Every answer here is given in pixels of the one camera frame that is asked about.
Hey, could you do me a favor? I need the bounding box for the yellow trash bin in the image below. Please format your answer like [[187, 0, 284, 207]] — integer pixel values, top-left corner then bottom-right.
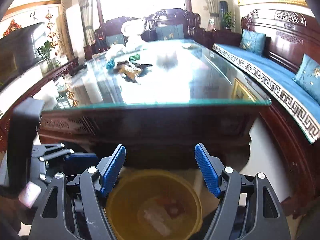
[[105, 170, 202, 239]]

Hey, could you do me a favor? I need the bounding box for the wooden tv cabinet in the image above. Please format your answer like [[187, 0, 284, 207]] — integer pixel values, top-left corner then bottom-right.
[[1, 57, 79, 153]]

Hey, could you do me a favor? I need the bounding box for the plant in glass vase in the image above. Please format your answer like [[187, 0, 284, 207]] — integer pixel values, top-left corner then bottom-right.
[[36, 41, 60, 73]]

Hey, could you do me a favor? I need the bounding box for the television screen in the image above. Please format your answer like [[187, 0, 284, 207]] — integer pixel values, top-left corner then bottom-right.
[[1, 22, 47, 89]]

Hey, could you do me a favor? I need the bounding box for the teal crumpled paper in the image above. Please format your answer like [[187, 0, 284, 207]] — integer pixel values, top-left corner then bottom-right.
[[106, 59, 115, 69]]

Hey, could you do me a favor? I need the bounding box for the red chinese knot decoration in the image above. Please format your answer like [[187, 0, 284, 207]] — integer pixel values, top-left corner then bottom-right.
[[45, 11, 58, 48]]

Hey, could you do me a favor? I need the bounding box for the blue sofa seat mat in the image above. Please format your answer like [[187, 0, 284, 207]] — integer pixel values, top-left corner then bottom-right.
[[213, 43, 319, 144]]

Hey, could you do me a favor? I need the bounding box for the yellow snack wrapper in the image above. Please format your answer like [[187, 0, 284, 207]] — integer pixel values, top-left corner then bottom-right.
[[119, 66, 142, 83]]

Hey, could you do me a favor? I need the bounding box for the white dinosaur skeleton model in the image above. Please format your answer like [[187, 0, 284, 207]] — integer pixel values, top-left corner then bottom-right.
[[105, 43, 125, 61]]

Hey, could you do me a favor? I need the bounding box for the green crumpled paper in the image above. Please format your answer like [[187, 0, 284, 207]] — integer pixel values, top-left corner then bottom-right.
[[129, 54, 140, 62]]

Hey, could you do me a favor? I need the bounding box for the blue embroidered pillow near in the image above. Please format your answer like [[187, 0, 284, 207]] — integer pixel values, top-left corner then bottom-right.
[[293, 54, 320, 103]]

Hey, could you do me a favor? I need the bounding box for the blue embroidered pillow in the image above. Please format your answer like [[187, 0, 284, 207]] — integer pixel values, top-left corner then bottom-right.
[[240, 29, 266, 56], [293, 54, 320, 103]]

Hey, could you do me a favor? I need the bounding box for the brown crumpled wrapper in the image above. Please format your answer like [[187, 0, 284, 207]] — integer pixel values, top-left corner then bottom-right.
[[115, 61, 152, 70]]

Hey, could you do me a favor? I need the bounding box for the green pillow left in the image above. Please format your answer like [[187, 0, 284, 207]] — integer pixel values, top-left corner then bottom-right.
[[105, 34, 125, 48]]

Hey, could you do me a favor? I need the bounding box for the green pillow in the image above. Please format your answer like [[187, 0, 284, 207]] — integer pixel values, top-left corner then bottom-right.
[[105, 34, 125, 48], [156, 24, 184, 40]]

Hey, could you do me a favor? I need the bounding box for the white standing air conditioner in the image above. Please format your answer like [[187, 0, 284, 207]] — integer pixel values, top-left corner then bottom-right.
[[66, 4, 85, 64]]

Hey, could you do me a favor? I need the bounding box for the long wooden sofa bench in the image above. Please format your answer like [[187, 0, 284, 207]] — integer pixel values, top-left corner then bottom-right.
[[212, 9, 319, 217]]

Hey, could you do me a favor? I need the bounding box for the blue embroidered pillow far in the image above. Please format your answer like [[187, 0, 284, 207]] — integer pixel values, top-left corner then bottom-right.
[[240, 29, 266, 56]]

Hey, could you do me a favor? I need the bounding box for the white robot toy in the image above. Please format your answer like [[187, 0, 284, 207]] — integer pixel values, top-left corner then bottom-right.
[[121, 18, 146, 50]]

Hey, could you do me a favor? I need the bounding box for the small wipes packet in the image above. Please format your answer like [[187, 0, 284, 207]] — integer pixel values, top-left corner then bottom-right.
[[182, 43, 199, 50]]

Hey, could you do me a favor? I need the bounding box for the potted green plant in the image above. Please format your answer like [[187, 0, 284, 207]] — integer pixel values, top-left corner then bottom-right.
[[223, 11, 236, 31]]

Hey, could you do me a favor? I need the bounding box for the green pillow right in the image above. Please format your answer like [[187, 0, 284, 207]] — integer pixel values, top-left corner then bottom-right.
[[156, 24, 184, 40]]

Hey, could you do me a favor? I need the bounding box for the far wooden sofa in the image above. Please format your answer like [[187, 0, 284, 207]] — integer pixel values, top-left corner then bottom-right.
[[84, 8, 201, 61]]

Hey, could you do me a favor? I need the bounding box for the water dispenser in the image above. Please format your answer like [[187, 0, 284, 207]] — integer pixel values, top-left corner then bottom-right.
[[219, 1, 228, 29]]

